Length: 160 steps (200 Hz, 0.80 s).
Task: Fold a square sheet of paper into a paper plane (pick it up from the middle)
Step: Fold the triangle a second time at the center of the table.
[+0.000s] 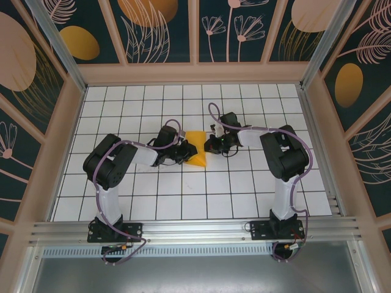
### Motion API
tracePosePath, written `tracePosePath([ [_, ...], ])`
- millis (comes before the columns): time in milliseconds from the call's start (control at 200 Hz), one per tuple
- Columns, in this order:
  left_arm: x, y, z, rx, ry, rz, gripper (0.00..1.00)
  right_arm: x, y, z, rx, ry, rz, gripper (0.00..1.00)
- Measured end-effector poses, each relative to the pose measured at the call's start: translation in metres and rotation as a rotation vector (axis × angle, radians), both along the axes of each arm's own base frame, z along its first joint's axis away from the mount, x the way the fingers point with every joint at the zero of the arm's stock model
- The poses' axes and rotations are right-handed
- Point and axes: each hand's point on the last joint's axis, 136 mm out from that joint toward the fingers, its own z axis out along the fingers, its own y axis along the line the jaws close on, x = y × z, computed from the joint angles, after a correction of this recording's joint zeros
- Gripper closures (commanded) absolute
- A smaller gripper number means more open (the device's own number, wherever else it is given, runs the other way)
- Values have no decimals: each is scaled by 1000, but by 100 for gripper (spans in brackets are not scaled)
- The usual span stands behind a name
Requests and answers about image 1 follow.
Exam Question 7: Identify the grey metal sheet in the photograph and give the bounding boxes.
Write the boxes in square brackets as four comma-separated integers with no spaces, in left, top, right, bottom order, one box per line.
[27,256,364,293]

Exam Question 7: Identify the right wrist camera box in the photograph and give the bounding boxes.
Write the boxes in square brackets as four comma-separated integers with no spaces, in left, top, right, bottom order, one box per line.
[210,123,227,137]

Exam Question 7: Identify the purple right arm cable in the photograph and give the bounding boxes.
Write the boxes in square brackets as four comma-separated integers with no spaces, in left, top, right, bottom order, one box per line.
[208,103,313,263]

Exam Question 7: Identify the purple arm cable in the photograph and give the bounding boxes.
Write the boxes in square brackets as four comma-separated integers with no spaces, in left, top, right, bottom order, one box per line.
[208,103,313,263]
[93,118,183,266]

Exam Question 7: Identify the aluminium side rail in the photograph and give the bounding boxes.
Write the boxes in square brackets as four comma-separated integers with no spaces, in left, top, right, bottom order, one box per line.
[298,85,348,217]

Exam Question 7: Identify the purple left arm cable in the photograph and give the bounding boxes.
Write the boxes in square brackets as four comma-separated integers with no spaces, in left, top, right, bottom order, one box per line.
[93,118,183,266]

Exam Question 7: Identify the dark wall panel pink circle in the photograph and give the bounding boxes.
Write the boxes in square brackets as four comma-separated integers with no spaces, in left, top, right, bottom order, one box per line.
[268,0,332,63]
[0,9,67,135]

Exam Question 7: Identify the long aluminium mounting rail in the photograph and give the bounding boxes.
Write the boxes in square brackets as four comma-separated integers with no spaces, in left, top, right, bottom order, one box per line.
[29,216,364,247]

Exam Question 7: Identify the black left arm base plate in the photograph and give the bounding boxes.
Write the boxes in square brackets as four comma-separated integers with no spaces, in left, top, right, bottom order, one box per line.
[87,222,144,244]

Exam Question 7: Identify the dark wall panel orange circle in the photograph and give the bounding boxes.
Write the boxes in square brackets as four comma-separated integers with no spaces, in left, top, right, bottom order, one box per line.
[110,0,192,64]

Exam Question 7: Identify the dark wall panel pink flowers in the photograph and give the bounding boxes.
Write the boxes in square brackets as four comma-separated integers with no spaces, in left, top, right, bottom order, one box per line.
[199,0,288,63]
[0,106,42,223]

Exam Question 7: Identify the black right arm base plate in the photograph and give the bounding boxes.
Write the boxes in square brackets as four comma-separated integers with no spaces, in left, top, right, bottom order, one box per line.
[249,220,305,241]

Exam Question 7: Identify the slotted grey cable duct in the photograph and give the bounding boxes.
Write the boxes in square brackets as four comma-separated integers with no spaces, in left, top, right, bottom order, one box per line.
[42,246,357,258]

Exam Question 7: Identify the aluminium corner post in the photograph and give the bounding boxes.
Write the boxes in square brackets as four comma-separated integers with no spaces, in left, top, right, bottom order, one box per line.
[301,0,358,89]
[26,0,88,92]

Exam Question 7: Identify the dark wall panel orange oval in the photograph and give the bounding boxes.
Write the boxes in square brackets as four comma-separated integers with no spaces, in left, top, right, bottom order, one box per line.
[323,0,391,132]
[45,0,123,65]

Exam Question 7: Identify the dark wall panel pink leaves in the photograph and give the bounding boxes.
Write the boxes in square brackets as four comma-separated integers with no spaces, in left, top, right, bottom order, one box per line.
[348,115,391,220]

